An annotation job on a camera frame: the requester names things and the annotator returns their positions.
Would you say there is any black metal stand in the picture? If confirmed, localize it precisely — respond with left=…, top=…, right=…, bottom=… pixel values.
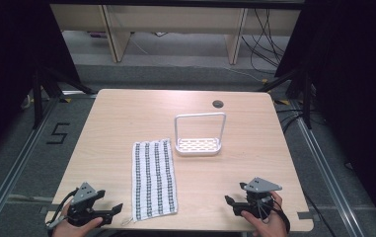
left=258, top=67, right=315, bottom=130
left=31, top=65, right=98, bottom=130

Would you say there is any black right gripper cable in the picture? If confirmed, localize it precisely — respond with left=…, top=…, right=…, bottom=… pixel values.
left=267, top=194, right=292, bottom=234

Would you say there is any person's left hand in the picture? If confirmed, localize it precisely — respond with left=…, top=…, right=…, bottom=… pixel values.
left=50, top=200, right=105, bottom=237

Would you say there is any black curtain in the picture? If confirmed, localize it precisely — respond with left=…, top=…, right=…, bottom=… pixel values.
left=0, top=0, right=82, bottom=166
left=273, top=0, right=376, bottom=236

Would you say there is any white floor cable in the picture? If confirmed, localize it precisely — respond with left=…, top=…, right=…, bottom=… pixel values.
left=223, top=65, right=268, bottom=83

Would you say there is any bundle of black cables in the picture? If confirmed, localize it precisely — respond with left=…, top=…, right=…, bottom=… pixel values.
left=241, top=8, right=290, bottom=72

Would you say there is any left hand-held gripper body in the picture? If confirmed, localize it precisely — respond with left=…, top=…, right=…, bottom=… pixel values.
left=66, top=182, right=107, bottom=228

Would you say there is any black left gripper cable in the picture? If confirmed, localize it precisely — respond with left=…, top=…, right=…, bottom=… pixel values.
left=45, top=188, right=80, bottom=230

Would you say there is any person's right hand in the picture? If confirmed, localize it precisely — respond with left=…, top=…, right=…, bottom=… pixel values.
left=240, top=191, right=289, bottom=237

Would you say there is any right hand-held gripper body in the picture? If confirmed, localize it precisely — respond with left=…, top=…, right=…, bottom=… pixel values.
left=233, top=176, right=283, bottom=220

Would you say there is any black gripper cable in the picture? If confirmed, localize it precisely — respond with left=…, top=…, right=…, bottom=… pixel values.
left=267, top=194, right=292, bottom=234
left=45, top=188, right=80, bottom=230

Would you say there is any aluminium floor rail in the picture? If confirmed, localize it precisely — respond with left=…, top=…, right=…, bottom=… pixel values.
left=0, top=93, right=61, bottom=235
left=292, top=100, right=362, bottom=237

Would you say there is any light wooden desk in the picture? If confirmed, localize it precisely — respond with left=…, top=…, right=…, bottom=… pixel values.
left=49, top=3, right=302, bottom=66

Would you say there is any white checked dishcloth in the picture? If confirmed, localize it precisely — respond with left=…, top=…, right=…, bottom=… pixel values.
left=121, top=137, right=179, bottom=227

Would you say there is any white rack with handle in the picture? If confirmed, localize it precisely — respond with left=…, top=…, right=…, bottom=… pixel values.
left=174, top=112, right=227, bottom=157

